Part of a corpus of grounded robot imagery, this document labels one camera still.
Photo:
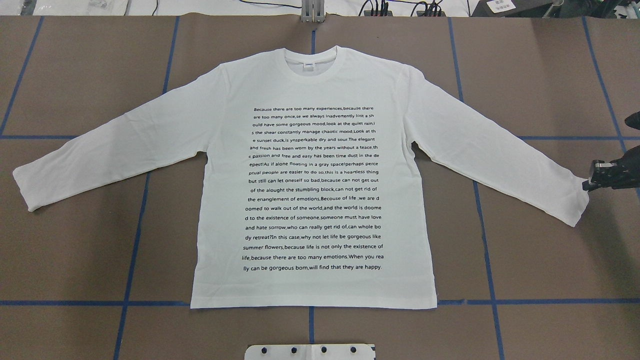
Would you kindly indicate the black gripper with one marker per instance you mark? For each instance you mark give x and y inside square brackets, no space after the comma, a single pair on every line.
[618,174]

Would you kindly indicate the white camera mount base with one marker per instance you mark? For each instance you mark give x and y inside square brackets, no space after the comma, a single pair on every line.
[339,351]

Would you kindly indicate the white long-sleeve printed shirt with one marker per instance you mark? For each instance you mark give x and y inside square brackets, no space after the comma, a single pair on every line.
[311,194]

